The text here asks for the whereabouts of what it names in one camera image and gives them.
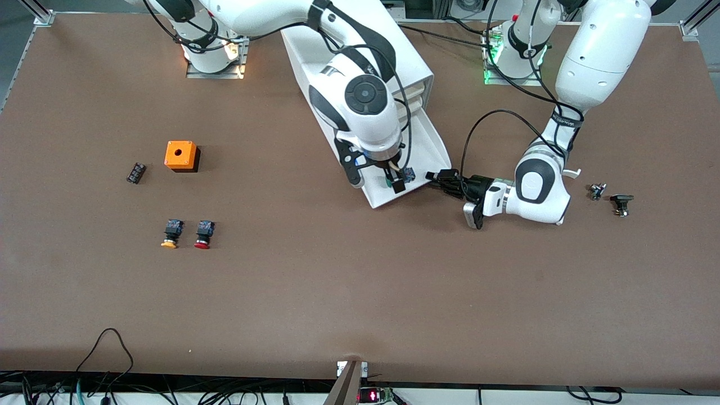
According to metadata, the red lit electronic device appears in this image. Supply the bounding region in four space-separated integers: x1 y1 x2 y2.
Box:
358 387 395 405

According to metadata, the black cable behind cabinet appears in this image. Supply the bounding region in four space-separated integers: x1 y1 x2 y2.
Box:
398 24 491 42

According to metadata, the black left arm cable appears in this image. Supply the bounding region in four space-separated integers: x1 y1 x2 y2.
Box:
460 0 587 187

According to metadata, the orange box with hole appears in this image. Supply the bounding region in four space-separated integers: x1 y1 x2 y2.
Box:
164 141 201 173

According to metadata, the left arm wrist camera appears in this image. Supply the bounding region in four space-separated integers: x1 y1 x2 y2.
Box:
463 201 486 230

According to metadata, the lowest white cabinet drawer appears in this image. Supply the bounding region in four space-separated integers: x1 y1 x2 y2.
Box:
360 110 454 210

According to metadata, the green push button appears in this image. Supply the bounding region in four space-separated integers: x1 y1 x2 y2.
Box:
384 166 417 190

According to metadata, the red push button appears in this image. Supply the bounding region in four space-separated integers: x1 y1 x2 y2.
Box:
193 220 215 250

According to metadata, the yellow push button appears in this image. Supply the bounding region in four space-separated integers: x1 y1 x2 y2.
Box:
160 219 185 249

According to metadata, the white curved plastic arc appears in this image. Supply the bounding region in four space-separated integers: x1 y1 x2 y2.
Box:
556 168 582 226

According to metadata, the aluminium frame profile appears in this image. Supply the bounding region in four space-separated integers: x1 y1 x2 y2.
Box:
17 0 56 26

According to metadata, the black looped cable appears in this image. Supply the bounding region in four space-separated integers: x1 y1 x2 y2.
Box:
76 328 134 390

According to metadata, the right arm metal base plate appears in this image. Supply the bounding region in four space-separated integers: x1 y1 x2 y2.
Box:
186 39 249 80

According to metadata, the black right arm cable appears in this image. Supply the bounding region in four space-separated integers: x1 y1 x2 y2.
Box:
143 0 415 175

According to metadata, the small black bracket component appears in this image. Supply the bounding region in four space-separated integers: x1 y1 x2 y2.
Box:
610 194 635 218

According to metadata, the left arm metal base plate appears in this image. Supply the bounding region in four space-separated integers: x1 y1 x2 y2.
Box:
483 25 544 87

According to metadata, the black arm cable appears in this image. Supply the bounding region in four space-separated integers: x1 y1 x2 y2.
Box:
460 0 587 187
143 0 415 175

